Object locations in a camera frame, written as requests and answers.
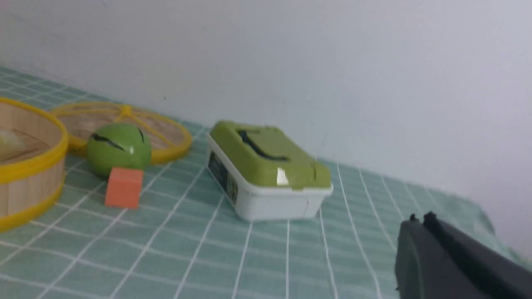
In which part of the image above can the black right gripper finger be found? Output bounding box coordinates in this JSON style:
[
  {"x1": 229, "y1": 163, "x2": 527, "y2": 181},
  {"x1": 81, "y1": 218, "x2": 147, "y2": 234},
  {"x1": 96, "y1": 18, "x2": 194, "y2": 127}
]
[{"x1": 394, "y1": 212, "x2": 532, "y2": 299}]

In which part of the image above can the woven bamboo steamer lid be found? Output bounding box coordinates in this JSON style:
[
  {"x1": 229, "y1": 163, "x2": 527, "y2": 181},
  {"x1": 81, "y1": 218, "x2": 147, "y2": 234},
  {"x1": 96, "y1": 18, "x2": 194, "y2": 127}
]
[{"x1": 51, "y1": 101, "x2": 192, "y2": 164}]

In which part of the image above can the bamboo steamer tray yellow rim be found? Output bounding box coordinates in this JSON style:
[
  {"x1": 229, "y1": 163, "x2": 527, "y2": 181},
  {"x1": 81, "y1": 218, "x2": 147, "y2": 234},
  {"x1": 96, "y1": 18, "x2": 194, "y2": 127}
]
[{"x1": 1, "y1": 97, "x2": 68, "y2": 232}]

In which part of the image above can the green lidded white box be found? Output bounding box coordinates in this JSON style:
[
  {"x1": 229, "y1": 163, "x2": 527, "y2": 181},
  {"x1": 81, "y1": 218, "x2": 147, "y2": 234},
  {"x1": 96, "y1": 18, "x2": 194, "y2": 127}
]
[{"x1": 206, "y1": 120, "x2": 334, "y2": 222}]

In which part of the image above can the orange foam cube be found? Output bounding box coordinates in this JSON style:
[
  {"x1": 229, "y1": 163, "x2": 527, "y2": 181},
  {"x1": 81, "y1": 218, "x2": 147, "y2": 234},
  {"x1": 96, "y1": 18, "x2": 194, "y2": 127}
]
[{"x1": 104, "y1": 168, "x2": 144, "y2": 209}]

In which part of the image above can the green toy ball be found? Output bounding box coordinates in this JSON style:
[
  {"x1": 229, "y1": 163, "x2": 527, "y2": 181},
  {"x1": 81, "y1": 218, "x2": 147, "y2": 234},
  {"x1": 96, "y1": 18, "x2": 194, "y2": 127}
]
[{"x1": 86, "y1": 123, "x2": 152, "y2": 178}]

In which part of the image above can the pale green dumpling right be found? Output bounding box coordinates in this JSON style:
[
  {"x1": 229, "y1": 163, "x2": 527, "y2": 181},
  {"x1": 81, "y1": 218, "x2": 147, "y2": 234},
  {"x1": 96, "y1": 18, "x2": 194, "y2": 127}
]
[{"x1": 0, "y1": 128, "x2": 27, "y2": 157}]

